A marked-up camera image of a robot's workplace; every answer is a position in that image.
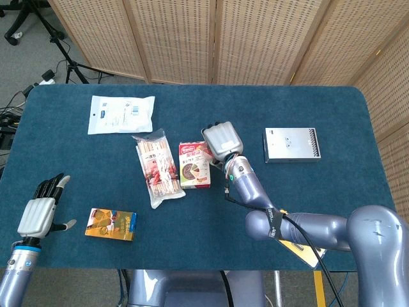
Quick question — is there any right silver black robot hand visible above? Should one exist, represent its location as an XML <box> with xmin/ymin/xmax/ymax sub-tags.
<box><xmin>201</xmin><ymin>120</ymin><xmax>244</xmax><ymax>168</ymax></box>

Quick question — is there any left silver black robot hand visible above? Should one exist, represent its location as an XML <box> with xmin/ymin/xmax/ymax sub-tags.
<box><xmin>17</xmin><ymin>173</ymin><xmax>77</xmax><ymax>239</ymax></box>

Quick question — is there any red white snack box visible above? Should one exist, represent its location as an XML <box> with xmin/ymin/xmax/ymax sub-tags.
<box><xmin>178</xmin><ymin>141</ymin><xmax>212</xmax><ymax>189</ymax></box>

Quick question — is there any silver earbuds box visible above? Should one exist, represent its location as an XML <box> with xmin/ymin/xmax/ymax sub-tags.
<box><xmin>262</xmin><ymin>127</ymin><xmax>321</xmax><ymax>164</ymax></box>

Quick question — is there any clear snack stick packet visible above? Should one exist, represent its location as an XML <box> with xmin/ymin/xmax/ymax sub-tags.
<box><xmin>131</xmin><ymin>128</ymin><xmax>187</xmax><ymax>210</ymax></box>

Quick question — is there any yellow blue carton box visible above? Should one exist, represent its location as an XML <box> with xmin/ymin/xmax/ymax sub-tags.
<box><xmin>84</xmin><ymin>208</ymin><xmax>137</xmax><ymax>242</ymax></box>

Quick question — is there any blue felt table cover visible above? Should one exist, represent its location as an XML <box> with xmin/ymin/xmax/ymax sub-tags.
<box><xmin>0</xmin><ymin>83</ymin><xmax>406</xmax><ymax>272</ymax></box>

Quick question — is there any wicker folding screen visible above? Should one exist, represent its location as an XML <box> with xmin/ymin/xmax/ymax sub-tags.
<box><xmin>47</xmin><ymin>0</ymin><xmax>409</xmax><ymax>224</ymax></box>

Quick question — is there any white plastic pouch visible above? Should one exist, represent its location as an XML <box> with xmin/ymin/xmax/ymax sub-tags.
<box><xmin>87</xmin><ymin>95</ymin><xmax>156</xmax><ymax>136</ymax></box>

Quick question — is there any white power strip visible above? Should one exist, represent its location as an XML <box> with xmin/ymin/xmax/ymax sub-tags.
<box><xmin>22</xmin><ymin>79</ymin><xmax>56</xmax><ymax>97</ymax></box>

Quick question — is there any yellow razor blister pack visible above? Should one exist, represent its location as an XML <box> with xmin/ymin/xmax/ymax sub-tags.
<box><xmin>277</xmin><ymin>239</ymin><xmax>328</xmax><ymax>269</ymax></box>

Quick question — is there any grey robot torso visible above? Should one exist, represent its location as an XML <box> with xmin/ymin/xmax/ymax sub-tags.
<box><xmin>127</xmin><ymin>269</ymin><xmax>268</xmax><ymax>307</ymax></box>

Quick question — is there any silver table leg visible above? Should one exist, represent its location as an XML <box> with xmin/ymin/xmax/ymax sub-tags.
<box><xmin>274</xmin><ymin>271</ymin><xmax>284</xmax><ymax>307</ymax></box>

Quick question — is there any black tripod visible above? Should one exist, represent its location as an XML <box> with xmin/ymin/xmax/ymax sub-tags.
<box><xmin>31</xmin><ymin>0</ymin><xmax>114</xmax><ymax>84</ymax></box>

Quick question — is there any black office chair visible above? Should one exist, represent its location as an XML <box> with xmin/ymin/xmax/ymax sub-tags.
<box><xmin>0</xmin><ymin>0</ymin><xmax>65</xmax><ymax>47</ymax></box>

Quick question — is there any bundle of floor cables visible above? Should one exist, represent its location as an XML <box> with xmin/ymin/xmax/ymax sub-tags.
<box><xmin>0</xmin><ymin>84</ymin><xmax>35</xmax><ymax>151</ymax></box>

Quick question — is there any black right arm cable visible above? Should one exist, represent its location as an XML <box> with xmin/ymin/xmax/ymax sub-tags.
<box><xmin>223</xmin><ymin>178</ymin><xmax>344</xmax><ymax>307</ymax></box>

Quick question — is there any black torso cable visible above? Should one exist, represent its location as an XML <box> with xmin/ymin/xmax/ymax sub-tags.
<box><xmin>219</xmin><ymin>271</ymin><xmax>233</xmax><ymax>307</ymax></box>

